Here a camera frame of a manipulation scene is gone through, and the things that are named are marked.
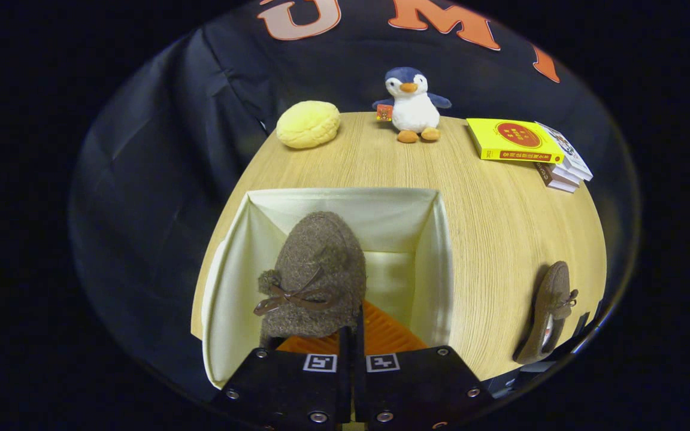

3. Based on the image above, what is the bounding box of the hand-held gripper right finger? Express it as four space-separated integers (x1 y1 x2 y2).
354 299 492 431

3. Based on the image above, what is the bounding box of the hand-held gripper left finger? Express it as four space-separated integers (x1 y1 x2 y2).
210 326 353 431

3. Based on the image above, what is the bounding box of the beige fabric storage box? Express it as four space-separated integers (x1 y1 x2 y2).
201 187 455 388

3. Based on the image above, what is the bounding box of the brown fuzzy shoe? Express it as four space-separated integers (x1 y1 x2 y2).
513 261 579 365
253 211 368 351

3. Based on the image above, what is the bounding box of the yellow book with red circle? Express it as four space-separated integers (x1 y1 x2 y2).
466 118 565 164

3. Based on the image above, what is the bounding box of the yellow bun plush toy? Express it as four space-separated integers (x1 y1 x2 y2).
276 101 341 150

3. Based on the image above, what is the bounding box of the black backdrop cloth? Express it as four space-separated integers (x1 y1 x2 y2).
69 0 642 408

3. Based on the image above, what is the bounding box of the white illustrated book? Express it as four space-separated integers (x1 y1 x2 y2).
535 122 594 182

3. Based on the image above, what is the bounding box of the plush penguin toy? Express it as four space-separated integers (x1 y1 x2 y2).
372 66 452 144

